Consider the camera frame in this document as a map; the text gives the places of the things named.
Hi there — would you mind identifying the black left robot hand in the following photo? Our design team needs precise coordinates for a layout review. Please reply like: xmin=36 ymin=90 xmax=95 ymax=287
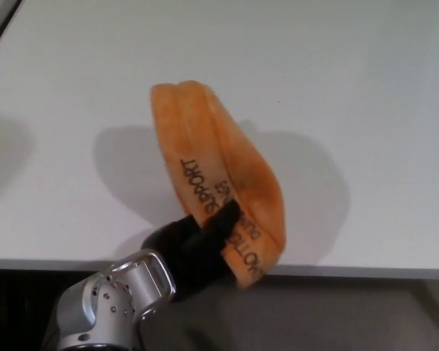
xmin=140 ymin=200 xmax=248 ymax=303

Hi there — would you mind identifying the orange plush plate with print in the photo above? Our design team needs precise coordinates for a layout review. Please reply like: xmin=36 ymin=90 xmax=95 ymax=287
xmin=150 ymin=80 xmax=288 ymax=290

